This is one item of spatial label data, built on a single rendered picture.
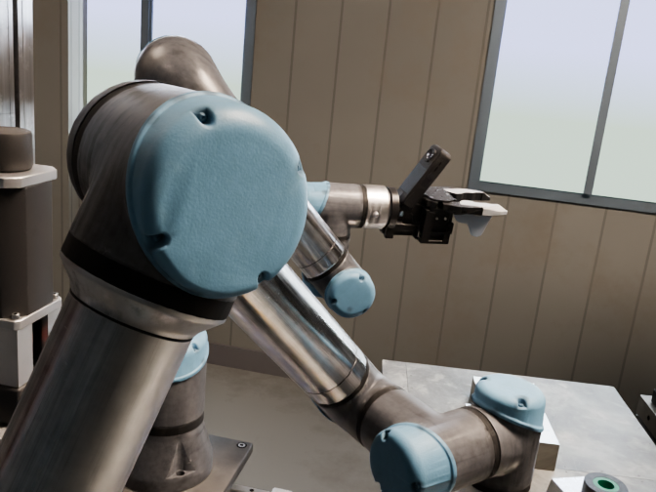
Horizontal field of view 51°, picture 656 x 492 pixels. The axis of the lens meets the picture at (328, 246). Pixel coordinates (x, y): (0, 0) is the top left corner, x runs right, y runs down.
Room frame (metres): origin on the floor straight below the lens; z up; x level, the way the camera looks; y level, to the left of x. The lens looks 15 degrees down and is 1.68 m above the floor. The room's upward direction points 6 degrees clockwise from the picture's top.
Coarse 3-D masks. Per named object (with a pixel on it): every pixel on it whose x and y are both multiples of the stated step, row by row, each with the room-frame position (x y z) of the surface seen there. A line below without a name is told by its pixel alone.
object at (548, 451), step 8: (544, 416) 1.56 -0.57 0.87; (544, 424) 1.52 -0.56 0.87; (544, 432) 1.48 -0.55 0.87; (552, 432) 1.48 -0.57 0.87; (544, 440) 1.44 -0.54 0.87; (552, 440) 1.45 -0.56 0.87; (544, 448) 1.43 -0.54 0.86; (552, 448) 1.43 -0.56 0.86; (544, 456) 1.43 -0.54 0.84; (552, 456) 1.43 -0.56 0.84; (536, 464) 1.43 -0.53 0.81; (544, 464) 1.43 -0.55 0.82; (552, 464) 1.43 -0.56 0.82
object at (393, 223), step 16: (432, 192) 1.20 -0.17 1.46; (448, 192) 1.22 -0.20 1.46; (400, 208) 1.17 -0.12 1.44; (416, 208) 1.17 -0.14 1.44; (432, 208) 1.16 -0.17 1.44; (400, 224) 1.17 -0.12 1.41; (416, 224) 1.18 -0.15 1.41; (432, 224) 1.16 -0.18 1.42; (448, 224) 1.17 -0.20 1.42; (448, 240) 1.18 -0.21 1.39
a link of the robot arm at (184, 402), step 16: (192, 352) 0.92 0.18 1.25; (208, 352) 0.96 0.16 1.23; (192, 368) 0.92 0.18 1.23; (176, 384) 0.90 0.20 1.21; (192, 384) 0.92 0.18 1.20; (176, 400) 0.90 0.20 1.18; (192, 400) 0.92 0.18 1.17; (160, 416) 0.89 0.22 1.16; (176, 416) 0.90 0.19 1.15; (192, 416) 0.92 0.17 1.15
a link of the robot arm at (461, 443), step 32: (384, 416) 0.64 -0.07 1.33; (416, 416) 0.62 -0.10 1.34; (448, 416) 0.63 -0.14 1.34; (480, 416) 0.63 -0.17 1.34; (384, 448) 0.59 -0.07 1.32; (416, 448) 0.57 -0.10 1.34; (448, 448) 0.58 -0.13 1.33; (480, 448) 0.60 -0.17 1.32; (384, 480) 0.59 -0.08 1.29; (416, 480) 0.56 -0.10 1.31; (448, 480) 0.57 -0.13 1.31; (480, 480) 0.61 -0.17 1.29
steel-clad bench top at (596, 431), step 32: (416, 384) 1.82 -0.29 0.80; (448, 384) 1.84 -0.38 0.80; (544, 384) 1.90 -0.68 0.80; (576, 384) 1.92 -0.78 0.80; (576, 416) 1.71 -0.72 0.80; (608, 416) 1.73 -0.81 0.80; (576, 448) 1.54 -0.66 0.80; (608, 448) 1.56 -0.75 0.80; (640, 448) 1.58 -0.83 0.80; (544, 480) 1.39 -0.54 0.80; (640, 480) 1.43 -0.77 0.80
